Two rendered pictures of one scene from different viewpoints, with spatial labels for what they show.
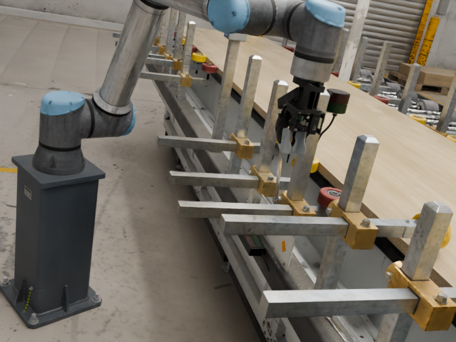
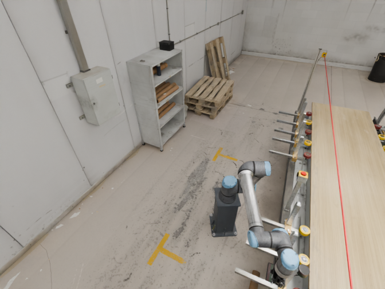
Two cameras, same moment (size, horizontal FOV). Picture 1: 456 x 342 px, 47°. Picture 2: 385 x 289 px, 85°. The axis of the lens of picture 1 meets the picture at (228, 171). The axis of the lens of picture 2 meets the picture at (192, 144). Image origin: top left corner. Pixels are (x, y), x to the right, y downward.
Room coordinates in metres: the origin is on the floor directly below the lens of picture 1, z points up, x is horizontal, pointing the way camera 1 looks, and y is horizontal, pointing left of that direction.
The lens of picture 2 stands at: (0.49, -0.11, 2.54)
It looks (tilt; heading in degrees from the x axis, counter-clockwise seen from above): 39 degrees down; 44
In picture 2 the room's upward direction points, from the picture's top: 1 degrees counter-clockwise
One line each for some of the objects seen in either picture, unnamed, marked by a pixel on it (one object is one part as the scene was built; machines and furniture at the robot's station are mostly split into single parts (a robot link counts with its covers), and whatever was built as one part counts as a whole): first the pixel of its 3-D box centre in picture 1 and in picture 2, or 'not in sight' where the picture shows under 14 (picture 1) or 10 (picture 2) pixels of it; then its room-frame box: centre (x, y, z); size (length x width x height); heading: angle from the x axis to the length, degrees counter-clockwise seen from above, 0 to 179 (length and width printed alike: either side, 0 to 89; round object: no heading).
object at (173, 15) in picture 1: (169, 43); (299, 128); (3.17, 0.49, 0.90); 0.03 x 0.03 x 0.48; 20
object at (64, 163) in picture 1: (59, 153); (227, 193); (1.79, 0.63, 0.65); 0.19 x 0.19 x 0.10
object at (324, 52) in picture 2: not in sight; (310, 84); (3.94, 0.73, 1.20); 0.15 x 0.12 x 1.00; 20
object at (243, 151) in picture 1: (240, 144); (287, 226); (1.73, -0.03, 0.84); 0.13 x 0.06 x 0.05; 20
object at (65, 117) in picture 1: (64, 117); (230, 185); (1.80, 0.62, 0.79); 0.17 x 0.15 x 0.18; 132
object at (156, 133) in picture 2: not in sight; (161, 100); (2.53, 2.66, 0.78); 0.90 x 0.45 x 1.55; 17
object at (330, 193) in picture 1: (330, 210); not in sight; (1.28, -0.29, 0.85); 0.08 x 0.08 x 0.11
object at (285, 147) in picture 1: (287, 147); not in sight; (1.18, -0.13, 1.04); 0.06 x 0.03 x 0.09; 20
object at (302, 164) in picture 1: (299, 178); (285, 280); (1.29, -0.19, 0.93); 0.03 x 0.03 x 0.48; 20
